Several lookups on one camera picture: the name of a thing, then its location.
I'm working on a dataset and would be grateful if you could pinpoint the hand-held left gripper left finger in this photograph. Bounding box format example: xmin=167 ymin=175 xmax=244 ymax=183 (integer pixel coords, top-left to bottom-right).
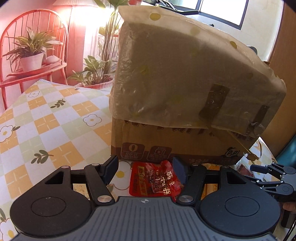
xmin=43 ymin=155 xmax=119 ymax=206

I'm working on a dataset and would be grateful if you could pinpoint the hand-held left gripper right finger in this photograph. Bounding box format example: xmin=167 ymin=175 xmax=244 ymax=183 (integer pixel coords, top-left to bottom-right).
xmin=172 ymin=156 xmax=250 ymax=206

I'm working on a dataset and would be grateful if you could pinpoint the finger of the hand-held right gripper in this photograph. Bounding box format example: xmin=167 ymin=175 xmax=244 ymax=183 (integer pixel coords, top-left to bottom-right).
xmin=243 ymin=174 xmax=293 ymax=198
xmin=249 ymin=163 xmax=296 ymax=180

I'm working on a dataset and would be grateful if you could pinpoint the red snack packet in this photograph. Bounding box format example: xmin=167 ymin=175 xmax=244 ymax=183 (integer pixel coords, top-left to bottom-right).
xmin=128 ymin=160 xmax=185 ymax=202
xmin=235 ymin=162 xmax=255 ymax=180

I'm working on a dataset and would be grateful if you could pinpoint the brown cardboard box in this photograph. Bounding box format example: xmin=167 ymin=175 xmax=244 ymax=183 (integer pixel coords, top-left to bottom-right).
xmin=110 ymin=116 xmax=262 ymax=166

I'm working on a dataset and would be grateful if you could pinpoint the cardboard box with plastic liner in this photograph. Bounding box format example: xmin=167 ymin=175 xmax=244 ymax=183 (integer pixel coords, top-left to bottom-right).
xmin=109 ymin=5 xmax=287 ymax=160

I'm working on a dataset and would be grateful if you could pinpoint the teal fabric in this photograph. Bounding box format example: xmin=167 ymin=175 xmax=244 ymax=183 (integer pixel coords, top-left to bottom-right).
xmin=276 ymin=139 xmax=296 ymax=169

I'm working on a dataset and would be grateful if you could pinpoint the checked floral tablecloth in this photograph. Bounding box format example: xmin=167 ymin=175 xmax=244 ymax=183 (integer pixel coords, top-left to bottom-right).
xmin=0 ymin=79 xmax=278 ymax=241

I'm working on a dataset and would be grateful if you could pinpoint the brown wooden board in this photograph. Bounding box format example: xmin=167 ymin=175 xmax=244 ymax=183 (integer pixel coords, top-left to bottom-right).
xmin=262 ymin=0 xmax=296 ymax=158

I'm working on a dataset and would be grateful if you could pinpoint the sliding glass window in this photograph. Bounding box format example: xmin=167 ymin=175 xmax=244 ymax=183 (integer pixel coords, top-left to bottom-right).
xmin=141 ymin=0 xmax=249 ymax=30

